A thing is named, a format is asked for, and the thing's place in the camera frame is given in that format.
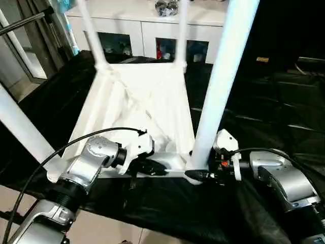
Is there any clear bag of dark items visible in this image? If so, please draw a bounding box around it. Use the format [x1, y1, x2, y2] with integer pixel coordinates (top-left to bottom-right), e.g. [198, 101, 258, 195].
[155, 0, 180, 16]

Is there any white round pipe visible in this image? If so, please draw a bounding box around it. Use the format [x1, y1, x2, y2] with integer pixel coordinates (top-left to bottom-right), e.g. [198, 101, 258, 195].
[0, 10, 49, 79]

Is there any grey brown curtain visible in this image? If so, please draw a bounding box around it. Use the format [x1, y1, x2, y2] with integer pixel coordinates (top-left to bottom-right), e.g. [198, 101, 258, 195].
[17, 0, 77, 74]

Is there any black plastic mat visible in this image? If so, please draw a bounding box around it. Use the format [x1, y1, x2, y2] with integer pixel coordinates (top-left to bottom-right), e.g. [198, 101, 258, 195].
[0, 49, 325, 244]

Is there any grey flat bar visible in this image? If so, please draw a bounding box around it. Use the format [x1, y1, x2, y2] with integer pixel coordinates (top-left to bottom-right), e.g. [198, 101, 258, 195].
[298, 57, 325, 63]

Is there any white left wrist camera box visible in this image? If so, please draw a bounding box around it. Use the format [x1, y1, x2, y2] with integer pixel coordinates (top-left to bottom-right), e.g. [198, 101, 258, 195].
[118, 127, 155, 176]

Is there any white plastic table top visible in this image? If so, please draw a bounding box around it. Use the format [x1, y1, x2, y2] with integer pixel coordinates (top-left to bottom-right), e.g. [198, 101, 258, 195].
[47, 60, 206, 185]

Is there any black metal stand frame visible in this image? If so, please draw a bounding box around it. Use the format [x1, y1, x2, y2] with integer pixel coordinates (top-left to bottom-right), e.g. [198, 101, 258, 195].
[0, 210, 23, 224]

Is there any grey metal pole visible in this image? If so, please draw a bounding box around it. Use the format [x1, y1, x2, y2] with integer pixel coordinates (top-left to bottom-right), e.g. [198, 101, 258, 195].
[0, 7, 55, 36]

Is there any black left camera cable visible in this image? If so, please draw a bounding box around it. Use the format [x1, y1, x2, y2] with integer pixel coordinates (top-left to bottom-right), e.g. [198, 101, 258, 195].
[5, 127, 148, 244]

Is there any white sideboard cabinet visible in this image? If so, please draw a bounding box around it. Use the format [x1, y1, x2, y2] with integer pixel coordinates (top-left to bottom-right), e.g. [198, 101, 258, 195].
[65, 0, 229, 64]

